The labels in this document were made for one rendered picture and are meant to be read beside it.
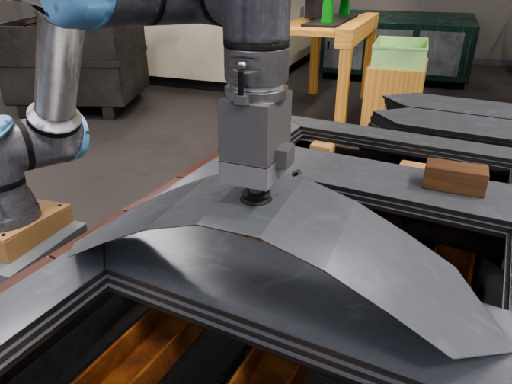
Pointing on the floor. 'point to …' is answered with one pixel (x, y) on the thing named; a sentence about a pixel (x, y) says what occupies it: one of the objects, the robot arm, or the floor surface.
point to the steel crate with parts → (108, 70)
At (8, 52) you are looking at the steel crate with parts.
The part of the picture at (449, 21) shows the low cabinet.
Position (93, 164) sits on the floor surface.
